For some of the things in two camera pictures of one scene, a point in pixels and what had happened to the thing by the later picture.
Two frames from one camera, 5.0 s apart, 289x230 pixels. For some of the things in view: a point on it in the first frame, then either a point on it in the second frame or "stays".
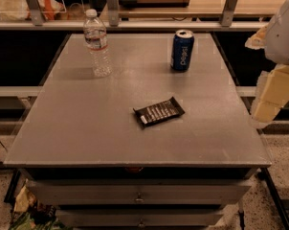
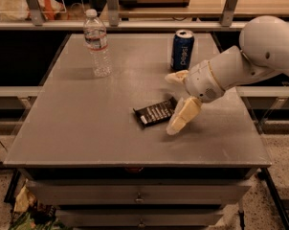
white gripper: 282,38 to 200,80
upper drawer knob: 139,197 stays
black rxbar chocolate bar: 158,112 stays
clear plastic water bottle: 96,41 stays
